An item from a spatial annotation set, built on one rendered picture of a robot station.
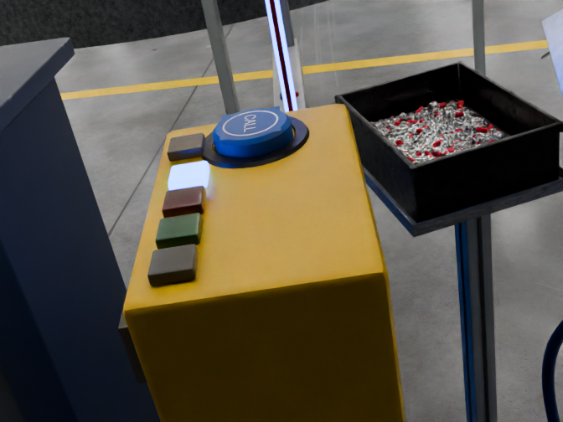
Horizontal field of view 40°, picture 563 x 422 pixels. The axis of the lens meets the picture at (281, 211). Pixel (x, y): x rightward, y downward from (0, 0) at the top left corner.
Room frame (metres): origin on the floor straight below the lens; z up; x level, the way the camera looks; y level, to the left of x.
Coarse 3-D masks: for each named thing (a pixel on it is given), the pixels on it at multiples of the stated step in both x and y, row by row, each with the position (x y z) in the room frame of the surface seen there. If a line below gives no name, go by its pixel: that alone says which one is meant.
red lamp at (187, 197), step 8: (168, 192) 0.30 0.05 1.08; (176, 192) 0.30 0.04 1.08; (184, 192) 0.30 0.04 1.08; (192, 192) 0.30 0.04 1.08; (200, 192) 0.30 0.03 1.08; (168, 200) 0.29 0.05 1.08; (176, 200) 0.29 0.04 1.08; (184, 200) 0.29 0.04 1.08; (192, 200) 0.29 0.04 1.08; (200, 200) 0.29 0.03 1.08; (168, 208) 0.29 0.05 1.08; (176, 208) 0.29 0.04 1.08; (184, 208) 0.29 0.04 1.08; (192, 208) 0.29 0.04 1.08; (200, 208) 0.29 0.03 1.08; (168, 216) 0.29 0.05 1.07
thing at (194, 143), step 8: (176, 136) 0.36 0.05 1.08; (184, 136) 0.36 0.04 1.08; (192, 136) 0.36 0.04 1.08; (200, 136) 0.36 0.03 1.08; (176, 144) 0.35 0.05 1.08; (184, 144) 0.35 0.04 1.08; (192, 144) 0.35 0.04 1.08; (200, 144) 0.35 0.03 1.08; (168, 152) 0.35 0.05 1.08; (176, 152) 0.34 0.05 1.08; (184, 152) 0.34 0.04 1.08; (192, 152) 0.34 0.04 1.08; (200, 152) 0.34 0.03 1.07; (176, 160) 0.34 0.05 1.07
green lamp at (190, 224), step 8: (176, 216) 0.28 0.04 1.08; (184, 216) 0.28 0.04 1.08; (192, 216) 0.28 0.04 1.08; (200, 216) 0.28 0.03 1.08; (160, 224) 0.28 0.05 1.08; (168, 224) 0.27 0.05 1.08; (176, 224) 0.27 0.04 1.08; (184, 224) 0.27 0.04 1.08; (192, 224) 0.27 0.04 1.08; (200, 224) 0.27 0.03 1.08; (160, 232) 0.27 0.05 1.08; (168, 232) 0.27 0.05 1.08; (176, 232) 0.27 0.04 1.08; (184, 232) 0.27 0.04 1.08; (192, 232) 0.26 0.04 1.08; (200, 232) 0.27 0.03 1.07; (160, 240) 0.26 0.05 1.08; (168, 240) 0.26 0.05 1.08; (176, 240) 0.26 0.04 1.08; (184, 240) 0.26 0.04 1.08; (192, 240) 0.26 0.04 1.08; (160, 248) 0.26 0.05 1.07
